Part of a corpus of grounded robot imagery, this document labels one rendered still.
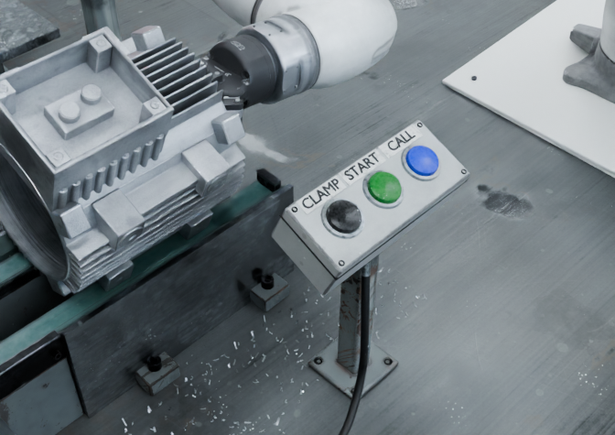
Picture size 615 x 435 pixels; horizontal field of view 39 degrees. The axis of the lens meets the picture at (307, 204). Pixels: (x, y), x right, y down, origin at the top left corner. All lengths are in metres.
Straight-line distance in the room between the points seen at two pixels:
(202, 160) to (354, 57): 0.26
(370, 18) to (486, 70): 0.38
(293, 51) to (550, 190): 0.42
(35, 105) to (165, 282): 0.22
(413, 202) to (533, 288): 0.34
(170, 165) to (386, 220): 0.22
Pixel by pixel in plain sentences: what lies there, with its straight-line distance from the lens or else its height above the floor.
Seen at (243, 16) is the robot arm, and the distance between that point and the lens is 1.06.
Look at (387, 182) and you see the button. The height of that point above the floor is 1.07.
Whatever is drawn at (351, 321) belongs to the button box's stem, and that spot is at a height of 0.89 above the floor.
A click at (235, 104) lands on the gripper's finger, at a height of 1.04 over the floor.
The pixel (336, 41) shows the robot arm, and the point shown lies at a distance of 0.97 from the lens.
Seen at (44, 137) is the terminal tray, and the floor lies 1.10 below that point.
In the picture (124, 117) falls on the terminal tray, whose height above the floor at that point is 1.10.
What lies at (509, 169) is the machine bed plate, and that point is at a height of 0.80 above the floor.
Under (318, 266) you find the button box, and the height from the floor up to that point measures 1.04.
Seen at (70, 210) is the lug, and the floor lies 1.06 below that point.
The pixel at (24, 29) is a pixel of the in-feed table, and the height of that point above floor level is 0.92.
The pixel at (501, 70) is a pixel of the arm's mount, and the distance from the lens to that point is 1.36.
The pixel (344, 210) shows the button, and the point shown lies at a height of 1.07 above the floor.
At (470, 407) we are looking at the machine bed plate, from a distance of 0.92.
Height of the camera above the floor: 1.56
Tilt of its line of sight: 43 degrees down
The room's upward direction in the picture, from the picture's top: straight up
